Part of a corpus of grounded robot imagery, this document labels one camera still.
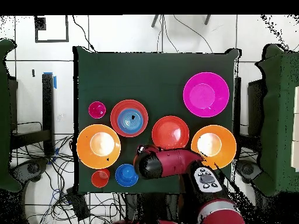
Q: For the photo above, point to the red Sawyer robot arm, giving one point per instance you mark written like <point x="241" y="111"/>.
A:
<point x="177" y="162"/>

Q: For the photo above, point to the red plastic bowl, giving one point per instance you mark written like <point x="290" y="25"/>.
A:
<point x="114" y="116"/>
<point x="170" y="131"/>

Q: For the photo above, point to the dark blue plastic bowl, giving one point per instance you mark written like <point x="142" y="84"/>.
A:
<point x="126" y="175"/>

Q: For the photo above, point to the orange plastic cup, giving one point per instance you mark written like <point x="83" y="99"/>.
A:
<point x="100" y="178"/>

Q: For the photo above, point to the large orange plastic bowl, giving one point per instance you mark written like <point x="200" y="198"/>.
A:
<point x="226" y="151"/>
<point x="84" y="150"/>

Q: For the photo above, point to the crimson plastic cup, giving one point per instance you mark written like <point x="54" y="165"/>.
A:
<point x="97" y="109"/>

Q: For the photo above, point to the dark green tablecloth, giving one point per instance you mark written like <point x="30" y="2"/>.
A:
<point x="140" y="77"/>

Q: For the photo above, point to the large pink plastic bowl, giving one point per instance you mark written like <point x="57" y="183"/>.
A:
<point x="206" y="94"/>

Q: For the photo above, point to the black power strip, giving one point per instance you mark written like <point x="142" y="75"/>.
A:
<point x="78" y="203"/>

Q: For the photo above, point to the black chair base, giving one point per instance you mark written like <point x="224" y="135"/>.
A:
<point x="247" y="170"/>
<point x="32" y="168"/>

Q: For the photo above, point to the green cloth side table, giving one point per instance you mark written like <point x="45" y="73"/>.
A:
<point x="278" y="116"/>
<point x="4" y="116"/>

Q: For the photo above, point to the black metal frame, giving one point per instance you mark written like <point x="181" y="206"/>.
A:
<point x="48" y="112"/>

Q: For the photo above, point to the camera tripod legs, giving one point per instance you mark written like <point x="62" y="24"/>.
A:
<point x="154" y="21"/>

